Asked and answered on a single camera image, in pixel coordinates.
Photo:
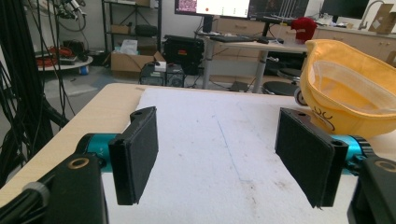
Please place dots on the white office desk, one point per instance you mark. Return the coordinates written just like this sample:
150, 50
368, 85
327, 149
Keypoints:
274, 47

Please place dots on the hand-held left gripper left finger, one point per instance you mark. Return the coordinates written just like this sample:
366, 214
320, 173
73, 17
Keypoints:
137, 152

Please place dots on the round white platform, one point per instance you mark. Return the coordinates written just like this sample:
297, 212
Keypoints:
67, 66

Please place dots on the small cardboard box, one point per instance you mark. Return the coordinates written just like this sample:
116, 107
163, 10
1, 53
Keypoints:
120, 29

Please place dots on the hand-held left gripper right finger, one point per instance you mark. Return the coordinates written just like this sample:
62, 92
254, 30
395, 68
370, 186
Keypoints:
306, 155

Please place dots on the metal faucet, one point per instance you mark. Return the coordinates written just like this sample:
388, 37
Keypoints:
365, 14

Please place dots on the black metal shelf rack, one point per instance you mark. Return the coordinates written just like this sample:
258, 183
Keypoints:
159, 21

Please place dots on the small black computer boxes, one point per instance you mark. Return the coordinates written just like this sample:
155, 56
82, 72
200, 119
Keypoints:
162, 76

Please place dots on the black switched-off monitor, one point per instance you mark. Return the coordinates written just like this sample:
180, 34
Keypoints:
344, 7

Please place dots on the black keyboard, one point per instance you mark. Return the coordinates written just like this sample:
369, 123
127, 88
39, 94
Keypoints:
232, 39

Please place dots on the white caster wheel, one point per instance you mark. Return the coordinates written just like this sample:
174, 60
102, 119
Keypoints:
300, 98

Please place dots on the black bag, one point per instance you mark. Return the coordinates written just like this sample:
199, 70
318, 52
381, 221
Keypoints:
145, 30

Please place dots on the black equipment case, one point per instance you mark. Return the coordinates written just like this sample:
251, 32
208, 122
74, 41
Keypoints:
183, 53

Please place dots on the light wooden cabinet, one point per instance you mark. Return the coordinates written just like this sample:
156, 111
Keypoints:
358, 40

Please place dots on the tall cardboard box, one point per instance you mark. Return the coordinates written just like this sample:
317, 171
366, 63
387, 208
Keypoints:
384, 18

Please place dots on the open cardboard box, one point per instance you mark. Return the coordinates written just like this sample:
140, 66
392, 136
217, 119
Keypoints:
127, 62

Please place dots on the white paper bag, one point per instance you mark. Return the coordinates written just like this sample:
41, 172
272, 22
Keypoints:
129, 47

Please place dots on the bright computer monitor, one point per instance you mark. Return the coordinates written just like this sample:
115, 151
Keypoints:
218, 6

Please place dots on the yellow cap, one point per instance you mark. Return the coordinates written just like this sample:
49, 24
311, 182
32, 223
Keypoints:
345, 93

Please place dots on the black round stool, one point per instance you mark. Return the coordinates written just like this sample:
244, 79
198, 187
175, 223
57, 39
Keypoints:
280, 88

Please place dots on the white table mat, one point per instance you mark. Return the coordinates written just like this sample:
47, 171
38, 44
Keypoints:
218, 149

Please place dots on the red cap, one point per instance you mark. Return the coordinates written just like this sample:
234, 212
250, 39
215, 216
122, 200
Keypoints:
304, 28

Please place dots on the dark computer monitor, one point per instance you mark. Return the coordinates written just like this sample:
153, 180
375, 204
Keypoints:
277, 7

